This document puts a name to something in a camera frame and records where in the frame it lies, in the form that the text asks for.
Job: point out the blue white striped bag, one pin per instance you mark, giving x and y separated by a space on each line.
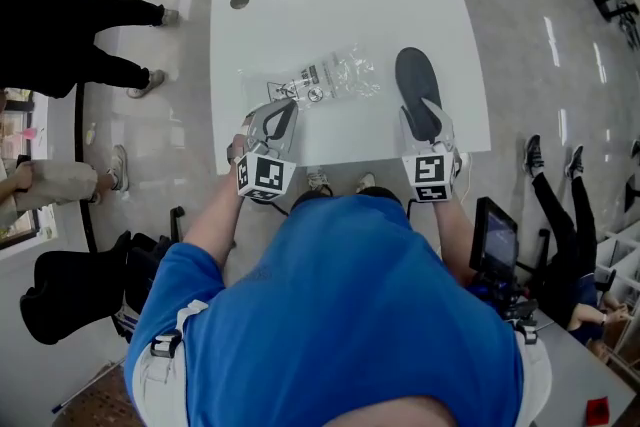
125 315

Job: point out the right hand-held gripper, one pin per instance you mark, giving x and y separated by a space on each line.
430 170

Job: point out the pink paper item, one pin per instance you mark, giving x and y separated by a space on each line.
27 133

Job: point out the black metal frame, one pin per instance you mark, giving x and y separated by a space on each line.
629 25

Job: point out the person's right shoe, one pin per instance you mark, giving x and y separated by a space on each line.
366 182

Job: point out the person's left hand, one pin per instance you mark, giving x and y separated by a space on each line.
239 147

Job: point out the red packet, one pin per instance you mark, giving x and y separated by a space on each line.
597 410

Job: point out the person's black trousers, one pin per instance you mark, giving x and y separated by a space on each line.
345 196

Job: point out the white shelf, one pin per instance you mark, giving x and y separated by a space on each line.
620 245

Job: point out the person's right forearm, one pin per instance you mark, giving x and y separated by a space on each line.
455 240

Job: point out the grey desk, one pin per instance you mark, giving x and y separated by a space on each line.
580 375

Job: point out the small yellow bottle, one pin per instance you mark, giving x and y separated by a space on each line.
91 133

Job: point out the black monitor screen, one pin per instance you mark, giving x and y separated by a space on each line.
495 237

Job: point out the person's shoe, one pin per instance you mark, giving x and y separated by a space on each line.
366 182
316 177

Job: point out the black swivel chair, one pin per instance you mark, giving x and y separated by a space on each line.
542 250

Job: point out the black mesh office chair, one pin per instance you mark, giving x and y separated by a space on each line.
70 295

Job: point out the clear plastic bag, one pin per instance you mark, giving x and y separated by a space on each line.
345 75

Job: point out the person's left forearm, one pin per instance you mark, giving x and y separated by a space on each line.
215 235

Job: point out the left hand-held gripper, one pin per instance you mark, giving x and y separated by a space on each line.
267 172

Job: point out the person's blue shirt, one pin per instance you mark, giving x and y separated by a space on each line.
340 315

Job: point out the person's left shoe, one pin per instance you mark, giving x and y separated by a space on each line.
316 177

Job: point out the white table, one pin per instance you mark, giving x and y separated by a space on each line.
310 25

